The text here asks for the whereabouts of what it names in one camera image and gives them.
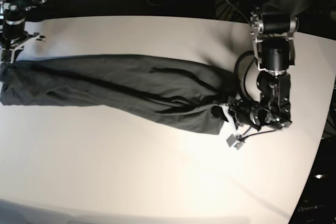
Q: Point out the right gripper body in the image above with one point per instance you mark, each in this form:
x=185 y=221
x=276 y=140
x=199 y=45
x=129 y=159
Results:
x=11 y=48

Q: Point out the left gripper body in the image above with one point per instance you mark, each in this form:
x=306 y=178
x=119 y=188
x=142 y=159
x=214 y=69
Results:
x=230 y=123

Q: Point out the dark grey T-shirt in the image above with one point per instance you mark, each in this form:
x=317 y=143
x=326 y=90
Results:
x=182 y=94

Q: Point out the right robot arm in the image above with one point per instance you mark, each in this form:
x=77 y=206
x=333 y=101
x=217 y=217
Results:
x=14 y=37

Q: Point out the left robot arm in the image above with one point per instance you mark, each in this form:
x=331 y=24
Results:
x=273 y=25

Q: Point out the black OpenArm case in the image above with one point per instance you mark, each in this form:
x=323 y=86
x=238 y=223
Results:
x=317 y=201

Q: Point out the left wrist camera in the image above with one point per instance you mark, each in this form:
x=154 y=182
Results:
x=235 y=141

